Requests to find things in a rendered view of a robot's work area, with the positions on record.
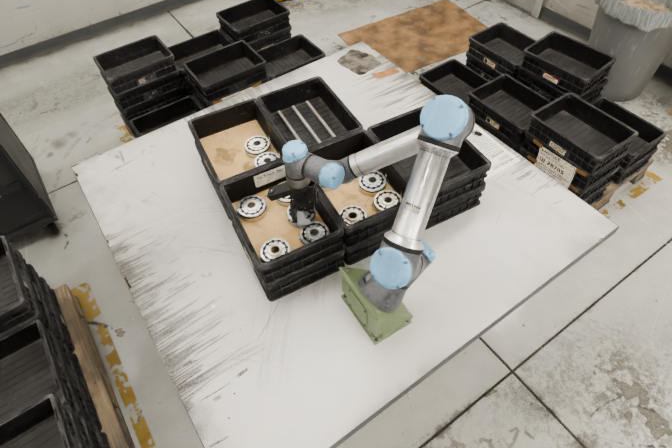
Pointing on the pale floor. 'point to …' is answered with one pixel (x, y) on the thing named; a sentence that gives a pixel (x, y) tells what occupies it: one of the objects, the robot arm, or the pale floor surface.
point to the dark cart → (21, 189)
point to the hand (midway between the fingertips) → (298, 219)
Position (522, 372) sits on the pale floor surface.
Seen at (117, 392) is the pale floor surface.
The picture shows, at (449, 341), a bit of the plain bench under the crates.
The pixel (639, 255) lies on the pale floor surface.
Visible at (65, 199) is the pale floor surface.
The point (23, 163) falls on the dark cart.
